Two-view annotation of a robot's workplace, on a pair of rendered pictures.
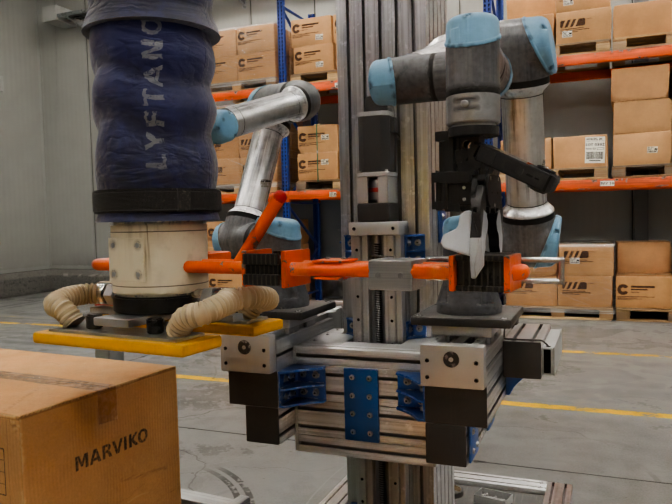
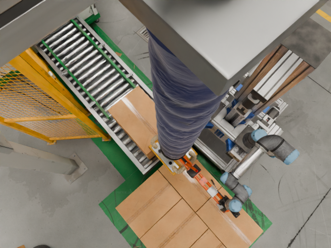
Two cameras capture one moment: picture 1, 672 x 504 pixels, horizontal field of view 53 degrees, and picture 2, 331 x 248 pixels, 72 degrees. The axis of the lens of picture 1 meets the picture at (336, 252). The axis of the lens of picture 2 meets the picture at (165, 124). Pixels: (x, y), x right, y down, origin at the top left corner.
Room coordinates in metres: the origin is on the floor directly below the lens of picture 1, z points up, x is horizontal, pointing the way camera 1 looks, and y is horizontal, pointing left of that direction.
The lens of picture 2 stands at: (0.90, 0.27, 3.09)
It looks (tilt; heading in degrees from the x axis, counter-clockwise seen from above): 75 degrees down; 21
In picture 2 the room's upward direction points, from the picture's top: straight up
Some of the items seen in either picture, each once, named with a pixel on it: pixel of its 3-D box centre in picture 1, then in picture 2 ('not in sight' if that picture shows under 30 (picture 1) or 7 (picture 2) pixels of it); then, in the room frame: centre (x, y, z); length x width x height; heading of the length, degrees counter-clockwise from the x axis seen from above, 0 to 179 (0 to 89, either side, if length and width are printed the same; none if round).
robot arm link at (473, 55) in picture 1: (473, 57); (234, 205); (0.96, -0.20, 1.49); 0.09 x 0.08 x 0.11; 157
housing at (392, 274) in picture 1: (397, 273); (212, 191); (1.00, -0.09, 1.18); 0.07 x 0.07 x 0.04; 62
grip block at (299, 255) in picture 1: (276, 267); (193, 170); (1.10, 0.10, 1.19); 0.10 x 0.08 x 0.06; 152
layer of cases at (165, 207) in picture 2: not in sight; (186, 217); (0.68, -0.07, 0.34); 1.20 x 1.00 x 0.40; 63
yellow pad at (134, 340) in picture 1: (124, 330); (165, 157); (1.13, 0.36, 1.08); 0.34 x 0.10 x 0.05; 62
